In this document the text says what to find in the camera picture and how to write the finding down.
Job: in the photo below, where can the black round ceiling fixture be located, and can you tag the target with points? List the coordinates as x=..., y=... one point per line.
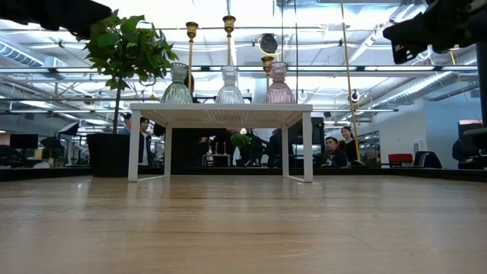
x=268, y=43

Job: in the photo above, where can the green ribbed glass candle holder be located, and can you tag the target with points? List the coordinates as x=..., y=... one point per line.
x=177, y=93

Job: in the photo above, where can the small green background plant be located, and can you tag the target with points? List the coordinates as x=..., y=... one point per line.
x=241, y=141

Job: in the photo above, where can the small white background table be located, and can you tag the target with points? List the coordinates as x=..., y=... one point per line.
x=216, y=155

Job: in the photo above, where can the black studio lamp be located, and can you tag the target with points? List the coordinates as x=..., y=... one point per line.
x=69, y=129

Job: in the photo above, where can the short brass candlestick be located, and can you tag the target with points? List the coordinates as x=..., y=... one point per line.
x=267, y=62

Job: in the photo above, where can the black aluminium table frame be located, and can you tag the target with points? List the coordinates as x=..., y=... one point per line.
x=418, y=173

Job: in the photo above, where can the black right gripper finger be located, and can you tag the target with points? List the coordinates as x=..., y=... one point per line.
x=404, y=53
x=412, y=32

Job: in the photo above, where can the tall brass candlestick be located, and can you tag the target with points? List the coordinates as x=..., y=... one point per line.
x=229, y=23
x=191, y=28

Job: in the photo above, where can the black computer monitor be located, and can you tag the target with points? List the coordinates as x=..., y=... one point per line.
x=23, y=141

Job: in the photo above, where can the green leafy plant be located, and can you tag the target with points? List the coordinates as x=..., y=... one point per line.
x=125, y=49

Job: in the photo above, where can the black stand pole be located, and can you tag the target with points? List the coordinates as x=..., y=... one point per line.
x=482, y=83

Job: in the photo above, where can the dark office chair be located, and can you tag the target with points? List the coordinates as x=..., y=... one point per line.
x=427, y=160

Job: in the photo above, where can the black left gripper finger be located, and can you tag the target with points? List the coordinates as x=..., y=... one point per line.
x=76, y=11
x=84, y=30

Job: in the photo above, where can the black plant pot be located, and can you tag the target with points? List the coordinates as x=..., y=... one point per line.
x=106, y=152

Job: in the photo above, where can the white perforated metal shelf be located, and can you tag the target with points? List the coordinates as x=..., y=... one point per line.
x=220, y=109

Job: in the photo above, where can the pink ribbed glass candle holder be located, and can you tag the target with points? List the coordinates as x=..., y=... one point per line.
x=279, y=93

